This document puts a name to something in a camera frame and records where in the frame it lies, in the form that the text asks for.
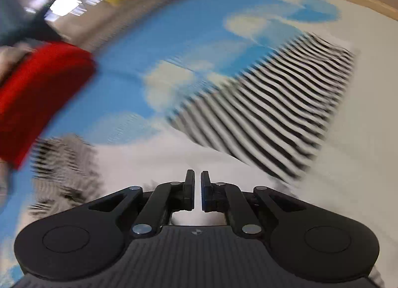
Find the black white striped garment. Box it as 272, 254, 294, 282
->
167, 33, 355, 183

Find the blue white patterned bedsheet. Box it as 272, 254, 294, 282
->
0, 0, 398, 288

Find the red knit garment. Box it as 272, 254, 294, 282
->
1, 42, 96, 169

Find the small striped cloth piece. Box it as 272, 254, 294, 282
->
28, 134, 102, 219

